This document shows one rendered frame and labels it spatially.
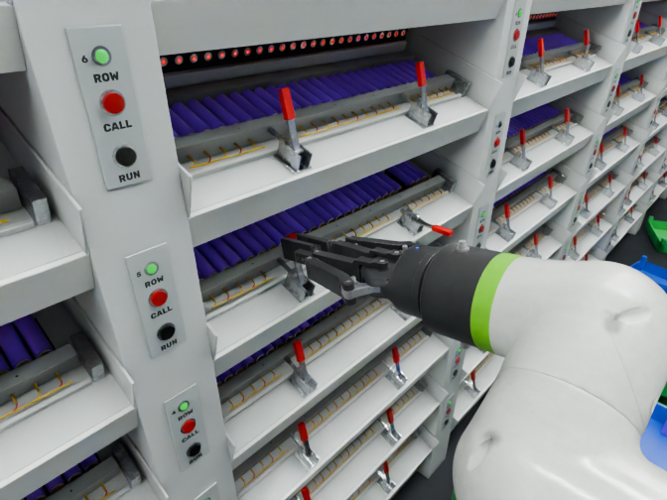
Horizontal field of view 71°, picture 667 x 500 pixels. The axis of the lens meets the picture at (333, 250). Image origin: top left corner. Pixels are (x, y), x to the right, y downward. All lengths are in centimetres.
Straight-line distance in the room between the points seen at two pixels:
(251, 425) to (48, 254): 41
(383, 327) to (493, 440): 57
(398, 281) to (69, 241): 30
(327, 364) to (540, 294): 49
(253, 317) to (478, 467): 37
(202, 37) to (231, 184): 15
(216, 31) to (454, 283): 31
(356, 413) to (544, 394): 67
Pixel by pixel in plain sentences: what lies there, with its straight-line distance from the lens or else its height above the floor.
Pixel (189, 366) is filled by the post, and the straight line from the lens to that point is 56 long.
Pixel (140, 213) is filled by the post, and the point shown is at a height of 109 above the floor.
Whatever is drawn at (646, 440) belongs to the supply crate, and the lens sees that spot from 141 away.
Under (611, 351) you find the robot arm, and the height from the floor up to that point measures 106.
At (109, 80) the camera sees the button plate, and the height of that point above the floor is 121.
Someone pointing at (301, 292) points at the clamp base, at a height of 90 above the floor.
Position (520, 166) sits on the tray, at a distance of 118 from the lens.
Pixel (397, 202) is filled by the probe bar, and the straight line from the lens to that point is 84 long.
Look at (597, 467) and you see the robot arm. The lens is 35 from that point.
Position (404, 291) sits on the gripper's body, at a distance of 46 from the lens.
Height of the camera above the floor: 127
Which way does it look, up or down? 30 degrees down
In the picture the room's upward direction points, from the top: straight up
